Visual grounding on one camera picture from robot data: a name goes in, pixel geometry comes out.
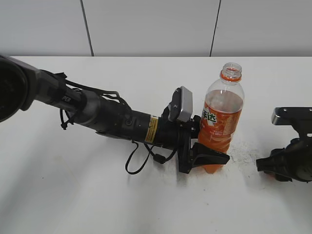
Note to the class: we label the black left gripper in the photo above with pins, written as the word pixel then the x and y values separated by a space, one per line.
pixel 177 136

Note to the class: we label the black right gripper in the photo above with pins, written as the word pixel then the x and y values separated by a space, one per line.
pixel 293 162

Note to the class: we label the orange soda plastic bottle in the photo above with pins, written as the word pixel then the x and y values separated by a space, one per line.
pixel 222 108

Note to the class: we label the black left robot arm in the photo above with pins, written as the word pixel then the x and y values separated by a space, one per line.
pixel 108 113

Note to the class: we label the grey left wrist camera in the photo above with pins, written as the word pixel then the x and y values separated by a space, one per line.
pixel 181 105

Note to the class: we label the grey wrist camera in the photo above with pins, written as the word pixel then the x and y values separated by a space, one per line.
pixel 291 115
pixel 181 105

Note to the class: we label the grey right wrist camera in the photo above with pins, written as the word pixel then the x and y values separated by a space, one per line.
pixel 291 115

